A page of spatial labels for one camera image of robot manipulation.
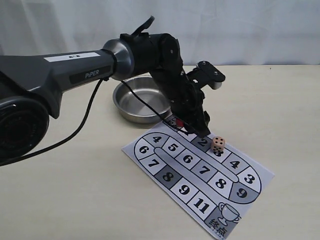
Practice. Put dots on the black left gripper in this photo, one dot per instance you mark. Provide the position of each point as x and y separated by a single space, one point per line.
186 102

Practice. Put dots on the red cylinder game piece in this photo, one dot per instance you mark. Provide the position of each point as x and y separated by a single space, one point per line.
179 123

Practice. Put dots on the beige wooden die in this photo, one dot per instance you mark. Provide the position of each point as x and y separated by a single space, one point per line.
218 144

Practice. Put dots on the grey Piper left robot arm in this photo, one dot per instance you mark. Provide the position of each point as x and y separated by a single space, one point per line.
31 87

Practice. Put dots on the printed paper game board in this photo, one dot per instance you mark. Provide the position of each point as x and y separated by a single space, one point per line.
215 188

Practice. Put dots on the stainless steel round bowl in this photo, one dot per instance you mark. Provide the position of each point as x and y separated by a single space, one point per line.
140 101

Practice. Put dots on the white curtain backdrop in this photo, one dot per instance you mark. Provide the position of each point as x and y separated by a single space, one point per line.
224 32

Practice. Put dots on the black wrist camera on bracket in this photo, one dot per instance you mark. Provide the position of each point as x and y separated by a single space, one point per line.
205 74

